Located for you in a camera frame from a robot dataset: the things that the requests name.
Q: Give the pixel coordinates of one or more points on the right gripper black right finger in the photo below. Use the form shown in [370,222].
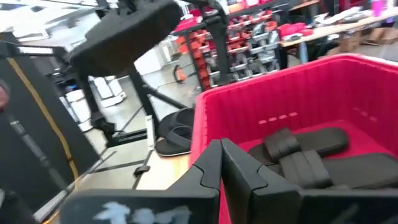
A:
[280,208]

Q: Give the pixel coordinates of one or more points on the cardboard box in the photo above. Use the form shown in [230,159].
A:
[349,43]
[384,35]

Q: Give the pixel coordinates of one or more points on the black panel with yellow stripe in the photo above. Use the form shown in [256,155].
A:
[25,149]

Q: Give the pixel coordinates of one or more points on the black aluminium table frame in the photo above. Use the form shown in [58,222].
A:
[143,93]

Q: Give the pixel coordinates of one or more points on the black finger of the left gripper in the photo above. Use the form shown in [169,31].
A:
[102,7]
[127,7]

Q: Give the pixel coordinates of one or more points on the red plastic bin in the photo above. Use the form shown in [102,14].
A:
[280,93]

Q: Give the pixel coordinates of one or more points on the long wooden workbench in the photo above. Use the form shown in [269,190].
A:
[342,28]

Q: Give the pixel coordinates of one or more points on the white box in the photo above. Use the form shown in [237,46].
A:
[109,90]
[77,109]

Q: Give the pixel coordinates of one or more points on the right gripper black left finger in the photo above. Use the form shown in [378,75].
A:
[140,205]

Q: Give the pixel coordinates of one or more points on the pink bottle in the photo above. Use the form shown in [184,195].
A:
[377,7]

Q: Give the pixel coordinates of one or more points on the shelf rack with red bins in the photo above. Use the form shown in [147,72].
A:
[248,46]

